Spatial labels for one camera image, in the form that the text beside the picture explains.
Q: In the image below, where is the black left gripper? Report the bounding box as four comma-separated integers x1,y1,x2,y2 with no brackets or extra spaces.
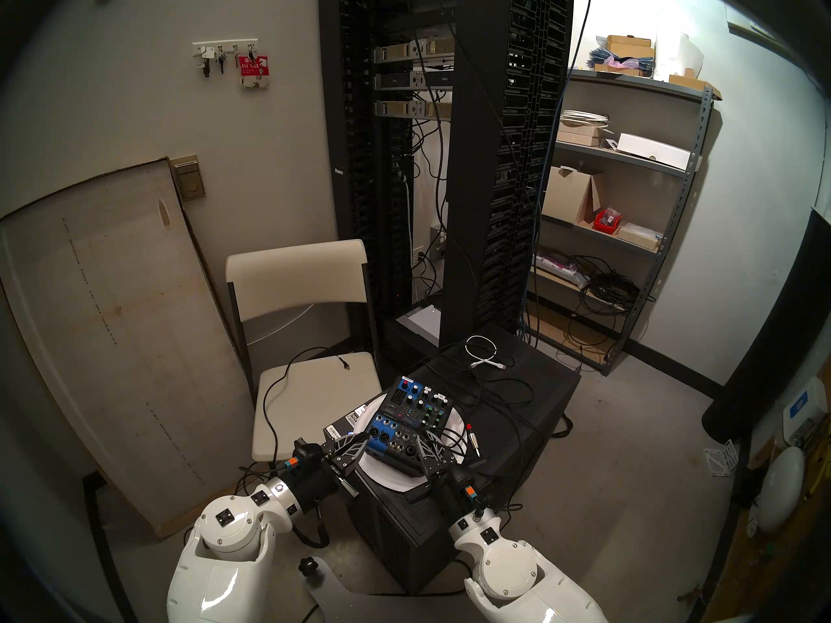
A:
284,430,373,504

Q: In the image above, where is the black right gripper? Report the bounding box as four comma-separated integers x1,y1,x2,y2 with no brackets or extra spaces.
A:
408,433,482,522

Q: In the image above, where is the blue black audio mixer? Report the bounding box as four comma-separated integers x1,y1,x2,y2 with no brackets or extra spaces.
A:
362,376,452,478

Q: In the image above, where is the white round plate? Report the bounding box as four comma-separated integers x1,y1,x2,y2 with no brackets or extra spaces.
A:
353,395,469,496

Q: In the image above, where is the black speaker cabinet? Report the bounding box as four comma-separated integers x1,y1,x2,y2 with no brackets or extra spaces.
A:
323,333,582,595

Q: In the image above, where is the grey flat rack device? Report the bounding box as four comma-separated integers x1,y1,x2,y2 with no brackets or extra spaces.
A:
396,306,442,343

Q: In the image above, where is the beige folding chair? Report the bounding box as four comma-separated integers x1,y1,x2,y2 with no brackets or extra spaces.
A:
225,239,385,467

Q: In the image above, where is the pink white package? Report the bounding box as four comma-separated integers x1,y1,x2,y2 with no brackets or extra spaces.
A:
534,252,591,288

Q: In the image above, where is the large grey cardboard sheet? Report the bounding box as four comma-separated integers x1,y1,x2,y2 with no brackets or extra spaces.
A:
0,158,254,538

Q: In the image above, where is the black server rack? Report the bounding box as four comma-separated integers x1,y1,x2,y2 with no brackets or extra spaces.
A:
317,0,577,369

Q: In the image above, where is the open tan cardboard box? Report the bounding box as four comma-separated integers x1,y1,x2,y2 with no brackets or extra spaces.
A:
542,165,608,225

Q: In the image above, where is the beige flat box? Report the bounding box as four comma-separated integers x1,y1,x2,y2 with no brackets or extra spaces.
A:
615,223,663,251

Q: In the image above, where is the white dome device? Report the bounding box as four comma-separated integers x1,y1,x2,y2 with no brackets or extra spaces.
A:
756,445,806,533

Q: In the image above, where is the beige rack unit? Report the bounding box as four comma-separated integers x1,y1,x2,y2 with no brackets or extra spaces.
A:
373,99,453,119
373,39,455,64

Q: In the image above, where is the small tan box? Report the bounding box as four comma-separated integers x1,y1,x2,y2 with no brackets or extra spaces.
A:
557,123,608,147

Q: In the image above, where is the tall black panel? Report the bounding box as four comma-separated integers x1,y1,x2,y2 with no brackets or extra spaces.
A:
701,206,831,444

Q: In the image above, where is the white device blue label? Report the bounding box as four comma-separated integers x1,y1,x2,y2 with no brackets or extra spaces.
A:
782,376,828,444

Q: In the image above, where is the black rack server unit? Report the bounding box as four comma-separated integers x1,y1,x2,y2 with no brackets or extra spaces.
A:
375,70,453,90

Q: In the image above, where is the white flat box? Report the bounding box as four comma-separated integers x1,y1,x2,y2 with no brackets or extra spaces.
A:
614,133,692,170

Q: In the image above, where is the white key hook rack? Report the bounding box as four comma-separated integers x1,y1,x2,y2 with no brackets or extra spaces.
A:
192,40,258,61

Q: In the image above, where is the grey metal shelf unit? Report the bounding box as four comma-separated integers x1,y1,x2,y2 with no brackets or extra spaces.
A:
523,69,715,376

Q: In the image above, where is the pile of plastic bags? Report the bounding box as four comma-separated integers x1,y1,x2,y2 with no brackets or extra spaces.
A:
589,51,653,77

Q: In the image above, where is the small open cardboard box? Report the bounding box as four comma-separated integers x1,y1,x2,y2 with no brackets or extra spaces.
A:
669,73,723,100

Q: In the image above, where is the brown cardboard box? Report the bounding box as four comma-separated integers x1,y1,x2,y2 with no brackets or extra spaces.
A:
606,35,655,61

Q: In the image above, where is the white plastic bag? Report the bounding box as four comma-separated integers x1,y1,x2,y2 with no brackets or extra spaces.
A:
656,31,705,80

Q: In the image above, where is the white Sonitrol alarm cabinet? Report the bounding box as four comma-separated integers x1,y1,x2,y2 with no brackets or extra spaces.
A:
726,2,802,61

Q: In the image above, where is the thin black loose cable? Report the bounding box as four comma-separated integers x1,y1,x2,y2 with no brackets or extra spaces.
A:
260,347,354,463

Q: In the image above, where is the white coiled usb cable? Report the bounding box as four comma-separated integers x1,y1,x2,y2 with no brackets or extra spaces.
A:
465,334,508,371

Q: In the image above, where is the black cable coil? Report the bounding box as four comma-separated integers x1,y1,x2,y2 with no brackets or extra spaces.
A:
571,255,656,317

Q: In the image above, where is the white lattice bracket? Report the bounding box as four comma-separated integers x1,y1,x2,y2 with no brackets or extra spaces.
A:
700,439,741,476

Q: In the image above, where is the beige wall switch plate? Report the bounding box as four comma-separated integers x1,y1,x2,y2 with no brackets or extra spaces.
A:
170,154,207,202

